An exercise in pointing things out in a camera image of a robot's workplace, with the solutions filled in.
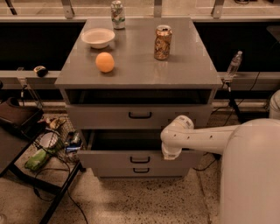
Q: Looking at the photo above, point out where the grey drawer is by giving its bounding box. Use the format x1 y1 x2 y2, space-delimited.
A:
66 104 213 130
93 168 189 178
78 129 202 169

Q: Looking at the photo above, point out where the green chip bag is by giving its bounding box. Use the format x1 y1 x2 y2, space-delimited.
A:
24 149 51 172

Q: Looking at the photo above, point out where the white green soda can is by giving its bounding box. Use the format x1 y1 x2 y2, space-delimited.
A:
110 0 125 30

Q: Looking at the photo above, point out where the white bowl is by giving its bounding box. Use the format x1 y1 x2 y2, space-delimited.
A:
81 28 115 49

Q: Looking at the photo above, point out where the clear plastic water bottle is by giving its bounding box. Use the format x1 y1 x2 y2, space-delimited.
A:
224 51 242 81

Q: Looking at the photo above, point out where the black tripod stand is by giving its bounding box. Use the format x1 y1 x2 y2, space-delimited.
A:
225 82 242 122

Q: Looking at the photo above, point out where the grey drawer cabinet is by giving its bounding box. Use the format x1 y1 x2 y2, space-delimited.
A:
54 17 223 179

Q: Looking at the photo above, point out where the black side table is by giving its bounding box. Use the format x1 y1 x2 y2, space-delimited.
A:
0 123 82 224

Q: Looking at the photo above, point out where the dark brown bag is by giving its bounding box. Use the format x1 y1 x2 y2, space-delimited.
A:
0 97 44 138

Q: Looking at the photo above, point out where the orange fruit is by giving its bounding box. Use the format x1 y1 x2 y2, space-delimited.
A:
95 52 115 73

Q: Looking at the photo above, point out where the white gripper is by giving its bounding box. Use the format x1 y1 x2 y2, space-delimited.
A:
162 143 182 160

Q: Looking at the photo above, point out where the gold soda can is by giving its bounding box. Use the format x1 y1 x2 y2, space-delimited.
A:
154 24 172 60

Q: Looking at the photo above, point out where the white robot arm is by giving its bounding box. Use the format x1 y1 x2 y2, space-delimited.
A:
160 115 280 224

